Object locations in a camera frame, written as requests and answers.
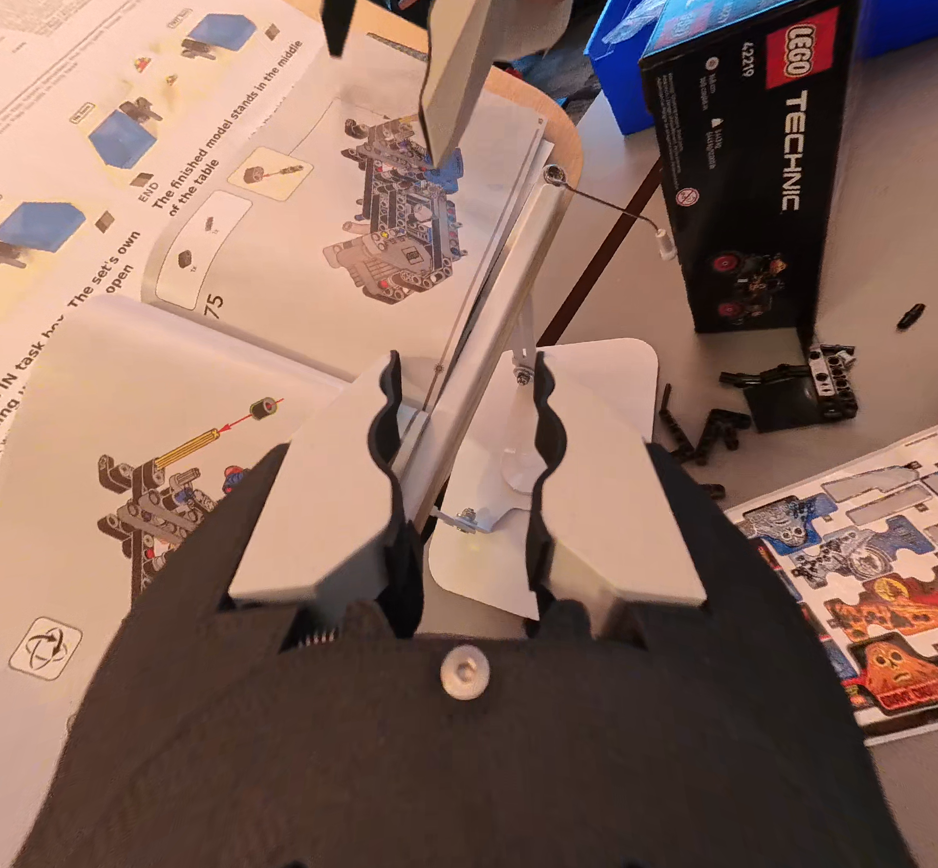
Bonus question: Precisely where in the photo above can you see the black toy subassembly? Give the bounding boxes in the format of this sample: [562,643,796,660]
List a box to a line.
[720,344,860,435]

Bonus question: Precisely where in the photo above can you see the colourful sticker sheet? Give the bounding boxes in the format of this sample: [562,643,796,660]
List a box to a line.
[724,427,938,746]

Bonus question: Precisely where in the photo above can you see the blue plastic bin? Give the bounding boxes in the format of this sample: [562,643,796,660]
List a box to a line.
[585,0,938,137]

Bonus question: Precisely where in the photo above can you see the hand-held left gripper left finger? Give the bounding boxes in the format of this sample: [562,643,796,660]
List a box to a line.
[227,351,426,639]

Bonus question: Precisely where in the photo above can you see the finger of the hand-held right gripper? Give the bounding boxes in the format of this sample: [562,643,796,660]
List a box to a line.
[418,0,515,167]

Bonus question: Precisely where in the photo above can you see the grey desk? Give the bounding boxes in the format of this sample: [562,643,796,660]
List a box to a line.
[421,50,938,868]

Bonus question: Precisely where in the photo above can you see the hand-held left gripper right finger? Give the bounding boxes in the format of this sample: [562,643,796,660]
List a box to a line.
[524,351,709,639]

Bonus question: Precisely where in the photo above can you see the toy truck set box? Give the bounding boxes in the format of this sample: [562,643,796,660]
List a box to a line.
[639,0,871,336]

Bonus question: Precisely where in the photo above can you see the black angled toy beam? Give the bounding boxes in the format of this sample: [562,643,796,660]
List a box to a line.
[685,408,754,467]
[658,383,696,463]

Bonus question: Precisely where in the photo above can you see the open instruction booklet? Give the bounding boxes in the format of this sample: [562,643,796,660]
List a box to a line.
[0,0,558,737]

